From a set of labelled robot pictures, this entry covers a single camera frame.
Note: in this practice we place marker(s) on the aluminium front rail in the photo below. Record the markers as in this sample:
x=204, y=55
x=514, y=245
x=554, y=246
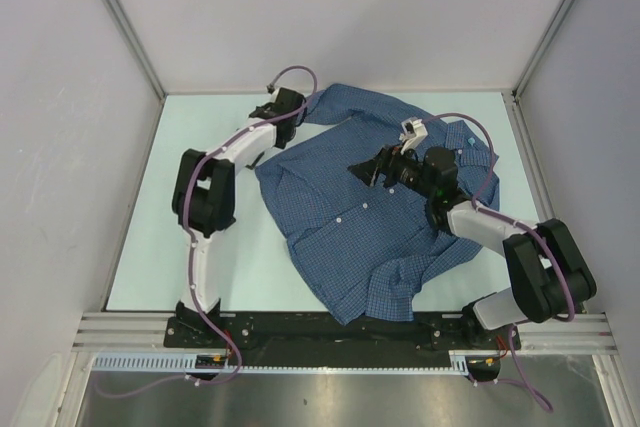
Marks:
x=586, y=334

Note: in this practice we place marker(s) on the left aluminium frame post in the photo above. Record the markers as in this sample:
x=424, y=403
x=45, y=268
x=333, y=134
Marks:
x=127, y=31

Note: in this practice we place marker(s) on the right aluminium frame post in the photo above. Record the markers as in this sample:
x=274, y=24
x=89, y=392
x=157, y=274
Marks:
x=552, y=29

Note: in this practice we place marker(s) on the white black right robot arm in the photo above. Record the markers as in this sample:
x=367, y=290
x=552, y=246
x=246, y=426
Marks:
x=548, y=274

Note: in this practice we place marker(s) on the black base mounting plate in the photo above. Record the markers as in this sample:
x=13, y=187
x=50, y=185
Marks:
x=315, y=334

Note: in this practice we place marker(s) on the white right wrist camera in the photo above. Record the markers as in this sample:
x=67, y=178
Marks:
x=413, y=133

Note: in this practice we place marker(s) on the white slotted cable duct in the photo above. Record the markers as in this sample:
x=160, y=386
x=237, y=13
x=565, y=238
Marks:
x=415, y=363

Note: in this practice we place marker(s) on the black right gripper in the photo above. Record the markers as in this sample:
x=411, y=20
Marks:
x=387, y=163

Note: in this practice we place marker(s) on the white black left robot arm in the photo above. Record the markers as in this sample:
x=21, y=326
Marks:
x=204, y=197

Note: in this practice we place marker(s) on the aluminium frame post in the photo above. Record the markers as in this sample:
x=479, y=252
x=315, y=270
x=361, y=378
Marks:
x=127, y=31
x=552, y=29

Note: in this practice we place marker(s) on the blue checked shirt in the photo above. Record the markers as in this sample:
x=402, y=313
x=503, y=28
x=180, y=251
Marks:
x=363, y=251

